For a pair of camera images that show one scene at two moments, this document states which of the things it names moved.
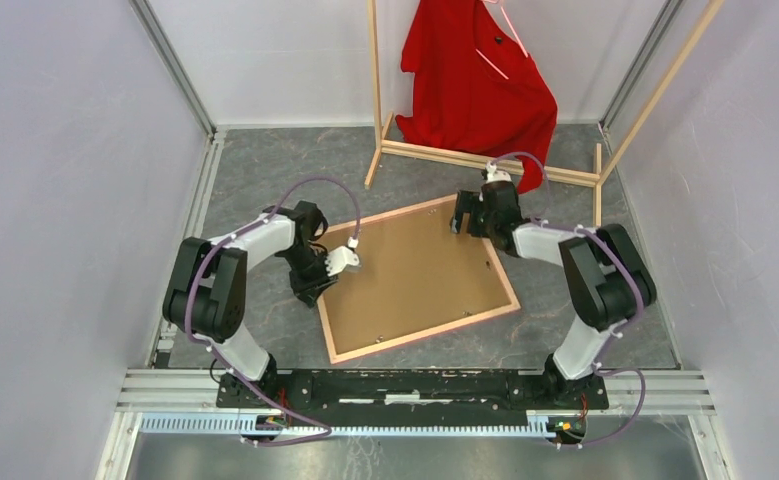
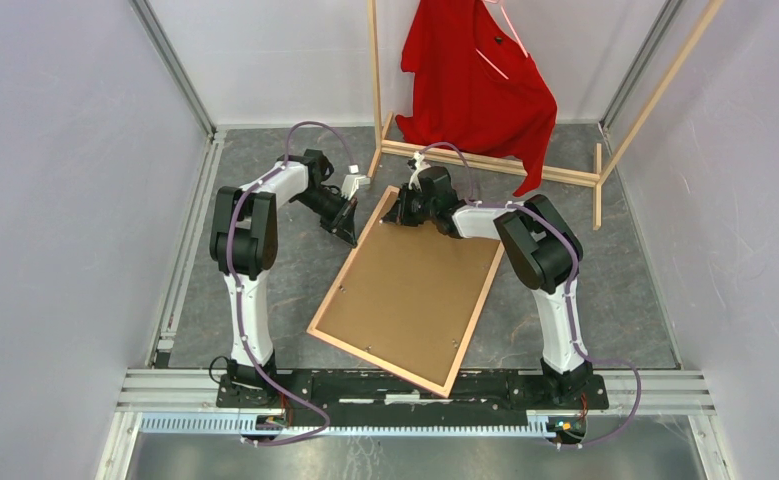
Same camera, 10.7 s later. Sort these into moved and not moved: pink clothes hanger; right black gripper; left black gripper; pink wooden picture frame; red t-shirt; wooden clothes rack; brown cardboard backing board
Moved: right black gripper; pink wooden picture frame; left black gripper; brown cardboard backing board
Not moved: red t-shirt; wooden clothes rack; pink clothes hanger
